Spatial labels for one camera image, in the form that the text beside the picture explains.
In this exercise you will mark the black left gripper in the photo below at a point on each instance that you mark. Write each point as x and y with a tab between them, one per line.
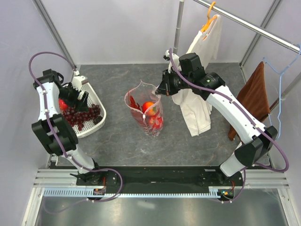
82	106

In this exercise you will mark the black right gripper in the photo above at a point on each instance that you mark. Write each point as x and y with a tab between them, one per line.
166	78

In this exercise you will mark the clear zip top bag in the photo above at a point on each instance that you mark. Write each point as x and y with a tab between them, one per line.
142	93

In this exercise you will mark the red pomegranate fruit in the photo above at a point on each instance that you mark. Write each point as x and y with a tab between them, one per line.
152	120

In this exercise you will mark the red bell pepper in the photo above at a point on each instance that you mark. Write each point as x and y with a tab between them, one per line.
158	124

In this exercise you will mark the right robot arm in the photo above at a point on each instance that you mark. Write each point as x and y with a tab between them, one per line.
256	138

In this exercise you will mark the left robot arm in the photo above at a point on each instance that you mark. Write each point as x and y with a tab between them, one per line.
53	131

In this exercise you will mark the red apple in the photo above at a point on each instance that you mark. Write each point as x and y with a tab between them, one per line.
63	106

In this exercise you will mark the dark purple grape bunch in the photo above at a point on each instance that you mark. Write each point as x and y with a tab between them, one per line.
80	119

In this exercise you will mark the white perforated plastic basket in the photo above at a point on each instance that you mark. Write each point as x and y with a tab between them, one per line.
92	99

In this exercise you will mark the dark chocolate piece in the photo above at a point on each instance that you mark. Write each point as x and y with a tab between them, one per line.
97	120

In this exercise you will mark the metal clothes rack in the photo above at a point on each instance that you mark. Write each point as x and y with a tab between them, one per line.
260	31

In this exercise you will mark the orange clothes hanger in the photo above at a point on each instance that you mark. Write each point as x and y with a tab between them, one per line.
209	19

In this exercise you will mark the brown towel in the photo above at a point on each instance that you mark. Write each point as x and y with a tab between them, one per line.
253	95

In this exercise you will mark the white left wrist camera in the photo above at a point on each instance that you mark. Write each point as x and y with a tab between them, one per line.
78	80

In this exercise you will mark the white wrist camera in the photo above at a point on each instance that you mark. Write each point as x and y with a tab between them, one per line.
78	80
175	59

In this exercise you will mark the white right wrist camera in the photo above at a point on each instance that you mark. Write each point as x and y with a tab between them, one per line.
175	59

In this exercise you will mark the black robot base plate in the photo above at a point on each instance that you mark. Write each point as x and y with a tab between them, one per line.
159	179

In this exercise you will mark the slotted cable duct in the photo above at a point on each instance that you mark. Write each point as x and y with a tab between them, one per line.
93	193

